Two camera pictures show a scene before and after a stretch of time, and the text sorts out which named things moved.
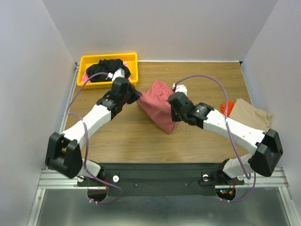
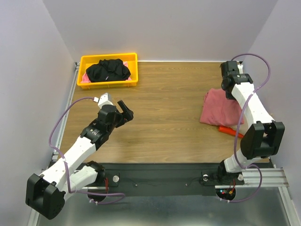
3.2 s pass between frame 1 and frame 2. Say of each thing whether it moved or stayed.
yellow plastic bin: stayed
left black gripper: moved
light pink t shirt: stayed
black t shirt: stayed
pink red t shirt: moved
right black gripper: moved
